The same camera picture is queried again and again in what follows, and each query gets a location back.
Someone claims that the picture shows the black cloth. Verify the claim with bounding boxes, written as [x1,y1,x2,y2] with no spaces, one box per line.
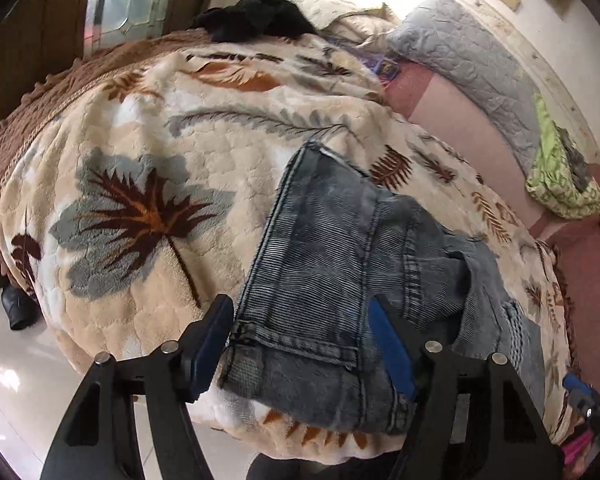
[190,0,321,43]

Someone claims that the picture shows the brown fringed sofa cover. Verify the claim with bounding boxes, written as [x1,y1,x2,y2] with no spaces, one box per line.
[0,30,583,361]

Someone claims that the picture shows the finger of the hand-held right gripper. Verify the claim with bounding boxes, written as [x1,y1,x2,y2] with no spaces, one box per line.
[562,374,600,436]

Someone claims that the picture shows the green patterned quilt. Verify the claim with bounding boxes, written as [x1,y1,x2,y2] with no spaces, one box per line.
[525,91,600,220]

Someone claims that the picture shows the blue denim pants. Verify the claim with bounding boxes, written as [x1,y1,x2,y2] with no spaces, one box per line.
[217,141,548,436]

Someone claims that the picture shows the leaf print blanket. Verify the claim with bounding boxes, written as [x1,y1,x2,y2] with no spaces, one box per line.
[0,35,573,461]

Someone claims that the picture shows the black shoe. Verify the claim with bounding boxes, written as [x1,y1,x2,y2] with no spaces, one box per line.
[0,285,41,332]

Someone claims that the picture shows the wooden door with stained glass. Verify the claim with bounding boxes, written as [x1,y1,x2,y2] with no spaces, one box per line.
[0,0,216,91]

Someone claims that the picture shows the grey quilted pillow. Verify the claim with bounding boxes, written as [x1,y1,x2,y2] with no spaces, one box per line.
[386,0,543,171]

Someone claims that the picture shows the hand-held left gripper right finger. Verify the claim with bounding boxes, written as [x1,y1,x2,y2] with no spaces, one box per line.
[369,296,566,480]

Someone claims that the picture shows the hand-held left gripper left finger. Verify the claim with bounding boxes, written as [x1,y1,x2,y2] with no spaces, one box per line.
[39,294,236,480]

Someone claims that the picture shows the grey garment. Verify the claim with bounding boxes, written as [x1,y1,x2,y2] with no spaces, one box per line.
[562,127,593,193]

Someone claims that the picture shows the cream cloth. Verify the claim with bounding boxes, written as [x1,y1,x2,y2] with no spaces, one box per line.
[300,0,403,43]

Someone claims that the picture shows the colourful packet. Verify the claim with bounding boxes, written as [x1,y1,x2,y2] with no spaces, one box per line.
[330,35,403,83]

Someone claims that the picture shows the pink and red sofa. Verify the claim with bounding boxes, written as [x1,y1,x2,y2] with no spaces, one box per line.
[385,55,600,411]

